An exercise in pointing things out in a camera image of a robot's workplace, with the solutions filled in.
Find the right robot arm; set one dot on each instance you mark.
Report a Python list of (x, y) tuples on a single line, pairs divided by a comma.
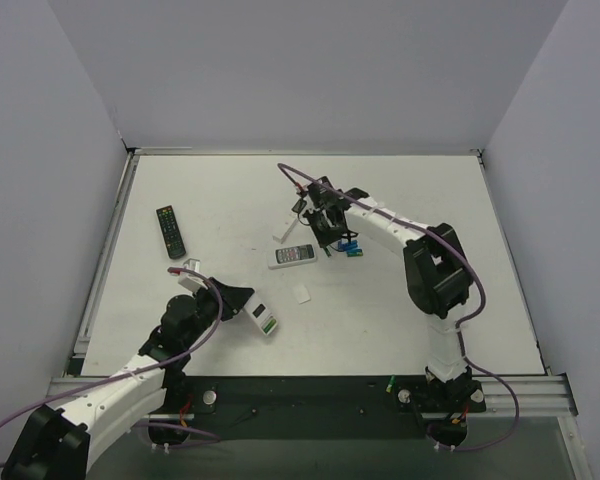
[(437, 281)]

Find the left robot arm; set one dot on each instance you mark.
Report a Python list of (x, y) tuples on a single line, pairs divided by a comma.
[(65, 442)]

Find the white grey AC remote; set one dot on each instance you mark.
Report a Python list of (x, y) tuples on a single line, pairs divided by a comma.
[(291, 256)]

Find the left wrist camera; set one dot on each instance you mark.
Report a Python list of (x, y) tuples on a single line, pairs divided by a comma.
[(188, 276)]

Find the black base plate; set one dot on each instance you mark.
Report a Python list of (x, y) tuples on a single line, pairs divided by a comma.
[(203, 408)]

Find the black TV remote control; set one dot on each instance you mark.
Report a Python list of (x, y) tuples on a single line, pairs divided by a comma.
[(170, 232)]

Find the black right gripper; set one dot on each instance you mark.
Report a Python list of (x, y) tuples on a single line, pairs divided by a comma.
[(325, 228)]

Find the slim white remote control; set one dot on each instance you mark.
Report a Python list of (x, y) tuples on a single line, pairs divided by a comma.
[(284, 227)]

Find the aluminium frame rail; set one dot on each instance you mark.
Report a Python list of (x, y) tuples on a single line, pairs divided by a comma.
[(538, 396)]

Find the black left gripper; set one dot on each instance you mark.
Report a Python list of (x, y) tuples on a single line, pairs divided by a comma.
[(228, 298)]

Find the white battery cover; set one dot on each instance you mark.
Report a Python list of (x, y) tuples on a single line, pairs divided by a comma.
[(302, 294)]

